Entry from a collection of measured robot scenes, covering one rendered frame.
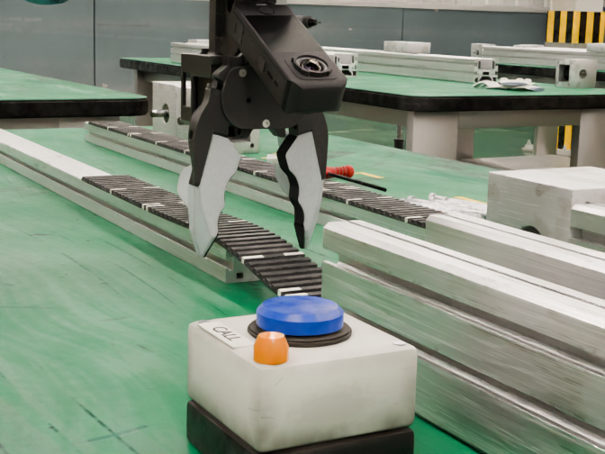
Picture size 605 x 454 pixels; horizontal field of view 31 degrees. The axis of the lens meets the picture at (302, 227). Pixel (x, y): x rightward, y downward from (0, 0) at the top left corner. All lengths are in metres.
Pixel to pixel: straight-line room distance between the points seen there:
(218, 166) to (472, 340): 0.33
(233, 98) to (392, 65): 3.51
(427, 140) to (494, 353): 2.72
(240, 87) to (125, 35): 11.44
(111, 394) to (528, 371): 0.23
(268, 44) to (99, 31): 11.38
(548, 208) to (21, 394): 0.37
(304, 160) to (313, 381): 0.39
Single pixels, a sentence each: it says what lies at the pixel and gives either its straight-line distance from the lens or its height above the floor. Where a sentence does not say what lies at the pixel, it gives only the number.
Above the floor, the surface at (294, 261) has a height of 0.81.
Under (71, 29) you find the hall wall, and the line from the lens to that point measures 12.04.
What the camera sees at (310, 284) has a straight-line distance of 0.77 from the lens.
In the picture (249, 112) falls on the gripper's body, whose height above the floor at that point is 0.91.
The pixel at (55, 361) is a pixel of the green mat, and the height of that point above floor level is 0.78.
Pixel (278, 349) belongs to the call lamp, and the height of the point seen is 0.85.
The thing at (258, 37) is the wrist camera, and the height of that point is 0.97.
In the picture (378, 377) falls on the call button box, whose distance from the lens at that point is 0.48.
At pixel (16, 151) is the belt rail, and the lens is 1.43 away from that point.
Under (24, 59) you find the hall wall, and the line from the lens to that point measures 11.90.
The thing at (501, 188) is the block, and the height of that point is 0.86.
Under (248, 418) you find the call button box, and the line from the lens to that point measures 0.47.
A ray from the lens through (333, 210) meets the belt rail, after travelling 1.07.
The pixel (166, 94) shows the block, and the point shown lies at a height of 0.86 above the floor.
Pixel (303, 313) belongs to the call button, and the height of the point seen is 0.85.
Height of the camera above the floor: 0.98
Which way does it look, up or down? 11 degrees down
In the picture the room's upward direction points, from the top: 2 degrees clockwise
